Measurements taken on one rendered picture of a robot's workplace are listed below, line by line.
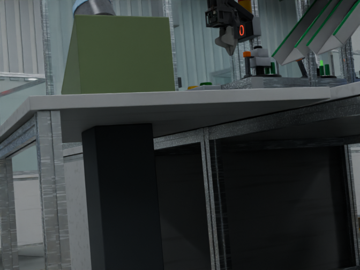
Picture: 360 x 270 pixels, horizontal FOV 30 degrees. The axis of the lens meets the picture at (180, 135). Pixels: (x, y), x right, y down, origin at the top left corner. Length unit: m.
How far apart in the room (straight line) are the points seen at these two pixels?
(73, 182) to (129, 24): 1.31
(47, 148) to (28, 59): 9.69
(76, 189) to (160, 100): 1.60
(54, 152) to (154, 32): 0.60
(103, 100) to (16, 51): 9.61
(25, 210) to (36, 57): 4.32
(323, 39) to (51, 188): 0.95
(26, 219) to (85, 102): 5.98
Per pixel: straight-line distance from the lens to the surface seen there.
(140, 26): 1.84
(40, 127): 1.38
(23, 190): 7.32
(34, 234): 7.38
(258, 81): 2.03
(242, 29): 2.50
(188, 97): 1.45
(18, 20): 11.16
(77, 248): 3.03
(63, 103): 1.37
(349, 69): 2.25
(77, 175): 2.97
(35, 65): 11.12
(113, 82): 1.78
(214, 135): 2.05
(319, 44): 1.96
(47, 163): 1.37
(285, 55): 2.07
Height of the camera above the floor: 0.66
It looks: 4 degrees up
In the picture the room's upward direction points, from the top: 5 degrees counter-clockwise
